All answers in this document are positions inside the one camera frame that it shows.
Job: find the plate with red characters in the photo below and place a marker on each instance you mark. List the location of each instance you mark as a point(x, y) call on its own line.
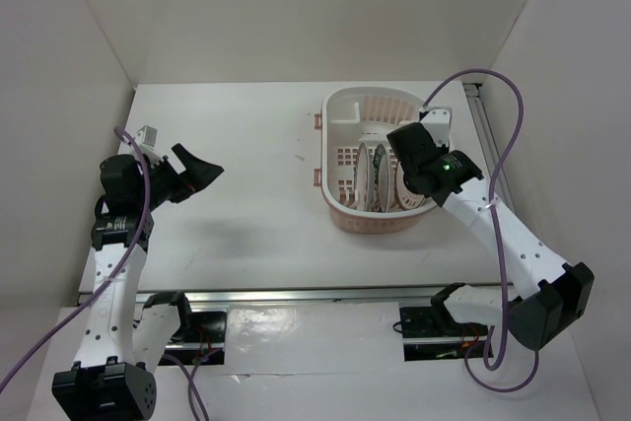
point(364, 180)

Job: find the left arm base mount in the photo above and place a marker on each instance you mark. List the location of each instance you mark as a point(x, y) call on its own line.
point(206, 335)

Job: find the white and pink dish rack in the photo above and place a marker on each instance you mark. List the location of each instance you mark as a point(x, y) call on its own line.
point(349, 117)

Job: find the green rimmed white plate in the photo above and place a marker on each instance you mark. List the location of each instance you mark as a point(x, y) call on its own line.
point(384, 179)

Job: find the aluminium rail right side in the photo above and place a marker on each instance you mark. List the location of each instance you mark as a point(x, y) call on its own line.
point(490, 150)

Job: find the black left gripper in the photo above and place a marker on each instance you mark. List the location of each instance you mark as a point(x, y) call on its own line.
point(196, 175)

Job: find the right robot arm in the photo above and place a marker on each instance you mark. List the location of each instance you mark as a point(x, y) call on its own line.
point(550, 293)

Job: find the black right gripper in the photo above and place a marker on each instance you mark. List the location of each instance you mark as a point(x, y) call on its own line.
point(443, 150)

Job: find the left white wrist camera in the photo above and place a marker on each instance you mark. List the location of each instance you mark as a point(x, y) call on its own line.
point(145, 138)

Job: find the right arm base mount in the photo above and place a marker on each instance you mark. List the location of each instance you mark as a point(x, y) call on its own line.
point(427, 337)

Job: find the aluminium rail front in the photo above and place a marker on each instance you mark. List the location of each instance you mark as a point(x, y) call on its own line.
point(312, 295)

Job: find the aluminium rail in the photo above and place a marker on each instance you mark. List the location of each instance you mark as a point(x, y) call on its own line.
point(312, 295)
point(490, 150)

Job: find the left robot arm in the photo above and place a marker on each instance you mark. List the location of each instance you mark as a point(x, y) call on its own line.
point(112, 374)

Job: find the plate with orange sunburst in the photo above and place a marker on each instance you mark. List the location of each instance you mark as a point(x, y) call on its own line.
point(404, 199)

